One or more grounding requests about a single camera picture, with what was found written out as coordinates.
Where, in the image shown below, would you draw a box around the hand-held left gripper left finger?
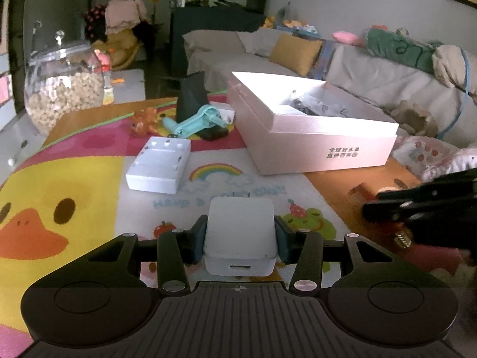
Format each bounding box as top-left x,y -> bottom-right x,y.
86,214 -> 209,296

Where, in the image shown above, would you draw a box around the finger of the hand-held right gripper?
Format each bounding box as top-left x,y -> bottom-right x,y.
362,200 -> 414,225
376,179 -> 440,204

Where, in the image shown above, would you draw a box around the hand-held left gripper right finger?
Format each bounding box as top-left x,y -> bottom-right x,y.
274,215 -> 396,294

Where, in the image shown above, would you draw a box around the small brass threaded object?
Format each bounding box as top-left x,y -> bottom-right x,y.
388,224 -> 412,249

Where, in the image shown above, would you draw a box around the white cube charger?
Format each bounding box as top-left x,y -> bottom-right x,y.
203,196 -> 278,277

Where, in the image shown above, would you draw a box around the pink cardboard box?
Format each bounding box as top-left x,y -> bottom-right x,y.
226,71 -> 399,176

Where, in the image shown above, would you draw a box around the white plug adapter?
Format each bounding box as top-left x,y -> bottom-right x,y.
210,106 -> 236,124

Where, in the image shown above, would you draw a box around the floral blanket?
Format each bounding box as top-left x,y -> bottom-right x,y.
389,134 -> 477,183

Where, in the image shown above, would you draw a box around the brown plush toy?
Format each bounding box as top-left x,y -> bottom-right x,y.
391,101 -> 438,137

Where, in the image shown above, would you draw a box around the white power strip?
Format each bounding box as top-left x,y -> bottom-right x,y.
126,136 -> 191,195

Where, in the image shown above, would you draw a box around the teal handheld fan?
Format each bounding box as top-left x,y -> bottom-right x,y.
161,105 -> 227,138

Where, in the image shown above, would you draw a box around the printed cartoon play mat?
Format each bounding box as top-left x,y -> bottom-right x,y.
0,95 -> 463,358

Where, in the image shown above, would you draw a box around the orange dinosaur toy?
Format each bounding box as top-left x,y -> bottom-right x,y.
129,107 -> 162,137

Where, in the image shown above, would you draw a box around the dark grey pouch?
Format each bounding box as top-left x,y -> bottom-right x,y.
176,72 -> 209,123

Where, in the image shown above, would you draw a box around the green pillow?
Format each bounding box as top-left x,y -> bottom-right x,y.
363,28 -> 444,75

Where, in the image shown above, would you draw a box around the blue patterned cloth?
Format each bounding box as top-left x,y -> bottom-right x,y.
313,41 -> 338,81

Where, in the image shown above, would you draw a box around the pink plush toy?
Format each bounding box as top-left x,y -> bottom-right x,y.
333,31 -> 364,46

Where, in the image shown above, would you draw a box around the yellow cushion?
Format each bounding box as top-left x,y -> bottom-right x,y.
269,33 -> 323,77

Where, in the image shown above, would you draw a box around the beige sofa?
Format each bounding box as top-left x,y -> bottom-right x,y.
182,28 -> 477,138

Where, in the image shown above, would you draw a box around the small bottle with pink top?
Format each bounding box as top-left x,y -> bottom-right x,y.
97,52 -> 114,105

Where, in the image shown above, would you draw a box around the colourful toy pile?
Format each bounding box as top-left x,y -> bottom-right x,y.
263,17 -> 321,38

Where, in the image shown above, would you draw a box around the glass jar of snacks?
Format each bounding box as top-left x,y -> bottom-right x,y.
23,20 -> 106,137

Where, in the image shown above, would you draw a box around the yellow duck rocker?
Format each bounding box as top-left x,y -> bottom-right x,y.
93,30 -> 144,70

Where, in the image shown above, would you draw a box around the dark cabinet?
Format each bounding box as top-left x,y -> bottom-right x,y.
171,5 -> 267,79

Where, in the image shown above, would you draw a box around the pink clothes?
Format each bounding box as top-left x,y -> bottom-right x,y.
104,0 -> 148,34

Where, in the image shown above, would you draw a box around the black dotted cloth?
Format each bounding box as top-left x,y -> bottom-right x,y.
85,4 -> 109,40

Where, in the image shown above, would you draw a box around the beige pillow with blue cord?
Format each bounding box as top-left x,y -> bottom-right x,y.
431,45 -> 477,98

